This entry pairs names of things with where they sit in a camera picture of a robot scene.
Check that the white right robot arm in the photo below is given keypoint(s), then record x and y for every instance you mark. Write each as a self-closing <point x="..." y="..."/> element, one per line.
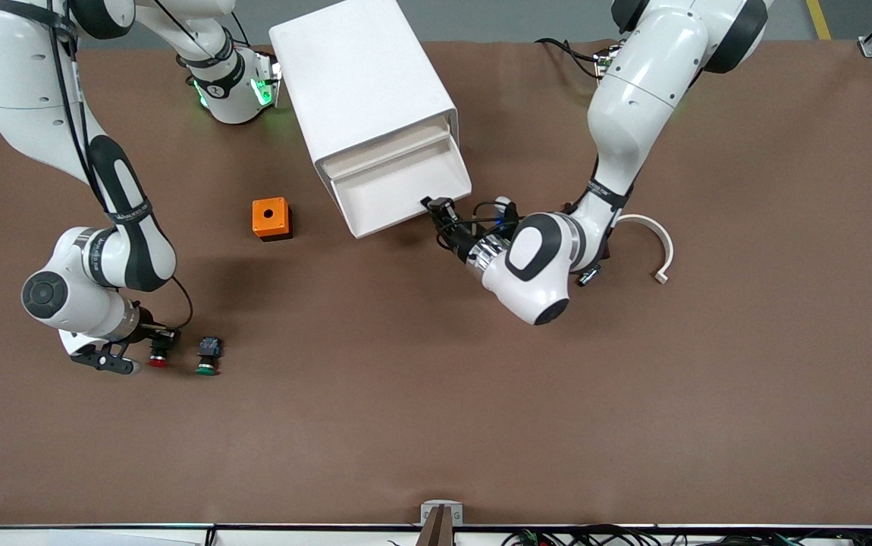
<point x="19" y="68"/>

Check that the grey metal bracket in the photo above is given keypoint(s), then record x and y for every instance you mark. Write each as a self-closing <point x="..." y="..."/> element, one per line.
<point x="427" y="512"/>

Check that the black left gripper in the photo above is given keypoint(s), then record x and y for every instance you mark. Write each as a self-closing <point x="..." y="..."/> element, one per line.
<point x="460" y="240"/>

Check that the small metal connector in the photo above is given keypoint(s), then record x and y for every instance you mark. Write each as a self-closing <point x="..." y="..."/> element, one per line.
<point x="588" y="278"/>

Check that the white curved plastic bracket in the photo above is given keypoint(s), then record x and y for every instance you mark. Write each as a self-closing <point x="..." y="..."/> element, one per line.
<point x="656" y="230"/>

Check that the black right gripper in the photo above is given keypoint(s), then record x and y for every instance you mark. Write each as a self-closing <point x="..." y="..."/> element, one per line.
<point x="147" y="326"/>

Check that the orange button box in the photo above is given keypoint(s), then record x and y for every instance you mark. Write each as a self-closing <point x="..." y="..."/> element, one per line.
<point x="269" y="216"/>

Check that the red push button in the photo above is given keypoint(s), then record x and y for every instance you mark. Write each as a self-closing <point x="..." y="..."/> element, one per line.
<point x="158" y="358"/>

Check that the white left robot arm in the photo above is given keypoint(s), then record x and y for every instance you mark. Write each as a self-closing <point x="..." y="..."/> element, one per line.
<point x="633" y="98"/>

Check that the green push button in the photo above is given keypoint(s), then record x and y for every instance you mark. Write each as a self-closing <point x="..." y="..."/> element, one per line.
<point x="208" y="356"/>

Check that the brown table mat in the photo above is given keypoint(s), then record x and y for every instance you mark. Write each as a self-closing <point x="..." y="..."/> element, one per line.
<point x="436" y="379"/>

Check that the dark camera mast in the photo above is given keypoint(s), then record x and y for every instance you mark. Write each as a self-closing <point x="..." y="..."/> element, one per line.
<point x="436" y="531"/>

